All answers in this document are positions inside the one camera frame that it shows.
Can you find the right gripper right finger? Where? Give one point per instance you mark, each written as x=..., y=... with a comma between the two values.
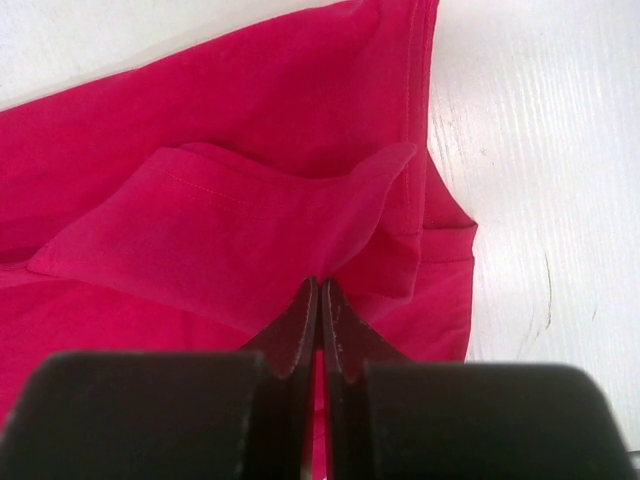
x=391, y=418

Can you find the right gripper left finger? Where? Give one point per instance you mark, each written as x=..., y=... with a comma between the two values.
x=131, y=415

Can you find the crimson red t-shirt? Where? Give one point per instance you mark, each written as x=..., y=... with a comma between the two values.
x=178, y=207

